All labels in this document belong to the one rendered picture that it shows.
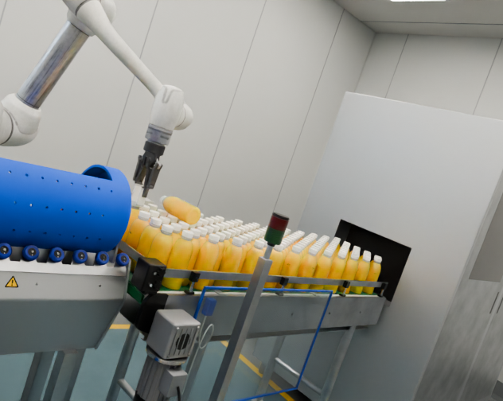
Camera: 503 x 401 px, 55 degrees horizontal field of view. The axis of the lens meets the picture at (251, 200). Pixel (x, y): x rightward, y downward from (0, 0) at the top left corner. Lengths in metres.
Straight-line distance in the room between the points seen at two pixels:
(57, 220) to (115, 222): 0.18
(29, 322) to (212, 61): 3.90
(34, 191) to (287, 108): 4.66
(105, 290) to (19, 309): 0.26
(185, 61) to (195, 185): 1.29
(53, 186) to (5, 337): 0.47
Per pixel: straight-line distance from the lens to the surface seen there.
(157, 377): 1.64
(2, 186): 1.37
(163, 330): 1.58
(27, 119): 2.19
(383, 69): 6.53
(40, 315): 1.58
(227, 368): 1.78
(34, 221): 1.42
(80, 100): 4.51
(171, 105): 1.75
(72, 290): 1.57
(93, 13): 1.92
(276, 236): 1.63
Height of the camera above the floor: 1.43
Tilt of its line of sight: 6 degrees down
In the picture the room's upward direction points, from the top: 19 degrees clockwise
